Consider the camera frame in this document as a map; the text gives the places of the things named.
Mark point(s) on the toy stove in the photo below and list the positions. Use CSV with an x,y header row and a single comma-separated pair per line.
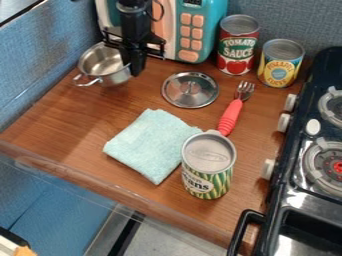
x,y
302,160

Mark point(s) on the silver pot lid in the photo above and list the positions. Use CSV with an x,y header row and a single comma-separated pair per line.
x,y
190,89

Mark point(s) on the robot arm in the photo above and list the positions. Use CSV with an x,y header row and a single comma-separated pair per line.
x,y
133,6

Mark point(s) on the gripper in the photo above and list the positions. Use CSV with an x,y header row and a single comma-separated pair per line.
x,y
134,31

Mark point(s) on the light blue cloth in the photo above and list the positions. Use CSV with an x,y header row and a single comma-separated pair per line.
x,y
150,144

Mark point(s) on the red tomato sauce can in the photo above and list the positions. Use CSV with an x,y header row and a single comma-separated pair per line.
x,y
238,45

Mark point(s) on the silver pot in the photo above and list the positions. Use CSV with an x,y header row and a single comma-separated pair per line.
x,y
101,65

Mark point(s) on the yellow pineapple can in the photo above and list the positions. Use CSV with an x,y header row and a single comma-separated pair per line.
x,y
279,63

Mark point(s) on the green beans can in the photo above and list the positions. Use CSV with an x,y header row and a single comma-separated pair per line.
x,y
208,165

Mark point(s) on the toy microwave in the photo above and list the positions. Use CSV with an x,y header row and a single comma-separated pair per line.
x,y
187,30

